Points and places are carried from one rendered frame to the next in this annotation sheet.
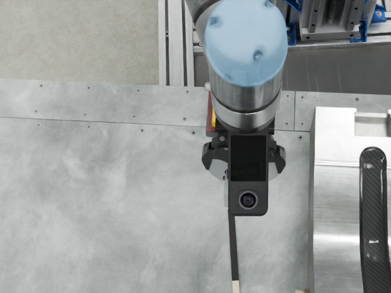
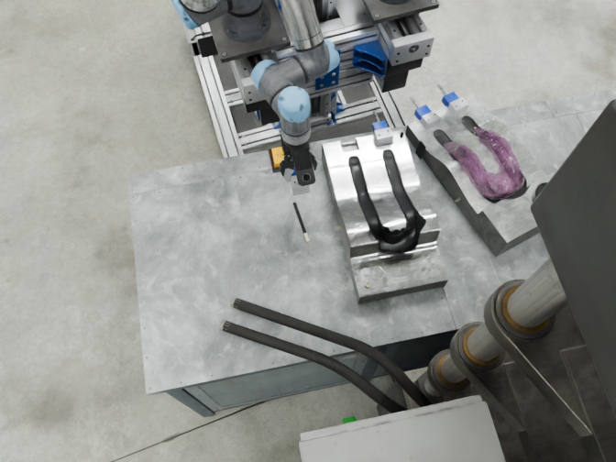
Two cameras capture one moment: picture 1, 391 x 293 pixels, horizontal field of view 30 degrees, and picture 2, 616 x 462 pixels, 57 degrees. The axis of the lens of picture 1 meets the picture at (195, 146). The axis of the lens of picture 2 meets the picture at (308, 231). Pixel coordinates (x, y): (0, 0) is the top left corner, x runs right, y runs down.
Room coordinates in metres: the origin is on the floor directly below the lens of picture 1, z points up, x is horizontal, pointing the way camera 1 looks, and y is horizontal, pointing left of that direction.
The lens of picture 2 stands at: (-0.43, 0.23, 2.39)
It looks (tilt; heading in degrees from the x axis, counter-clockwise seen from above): 66 degrees down; 338
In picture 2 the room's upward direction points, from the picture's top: 1 degrees counter-clockwise
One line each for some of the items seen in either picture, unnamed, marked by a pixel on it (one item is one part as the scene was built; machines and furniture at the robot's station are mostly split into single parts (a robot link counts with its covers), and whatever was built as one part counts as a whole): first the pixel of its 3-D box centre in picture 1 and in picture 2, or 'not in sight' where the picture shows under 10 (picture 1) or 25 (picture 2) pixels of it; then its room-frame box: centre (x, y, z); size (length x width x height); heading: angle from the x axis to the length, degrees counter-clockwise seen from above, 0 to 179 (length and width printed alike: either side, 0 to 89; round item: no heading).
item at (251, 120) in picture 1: (242, 91); (294, 130); (0.35, -0.06, 1.17); 0.08 x 0.08 x 0.05
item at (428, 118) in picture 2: not in sight; (422, 111); (0.45, -0.54, 0.86); 0.13 x 0.05 x 0.05; 5
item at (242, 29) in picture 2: not in sight; (244, 11); (0.86, -0.11, 1.09); 0.15 x 0.15 x 0.10
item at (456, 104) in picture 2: not in sight; (449, 98); (0.46, -0.65, 0.86); 0.13 x 0.05 x 0.05; 5
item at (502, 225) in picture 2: not in sight; (486, 166); (0.19, -0.63, 0.86); 0.50 x 0.26 x 0.11; 5
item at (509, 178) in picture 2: not in sight; (488, 159); (0.19, -0.62, 0.90); 0.26 x 0.18 x 0.08; 5
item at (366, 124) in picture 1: (370, 127); (349, 148); (0.41, -0.26, 0.87); 0.05 x 0.05 x 0.04; 78
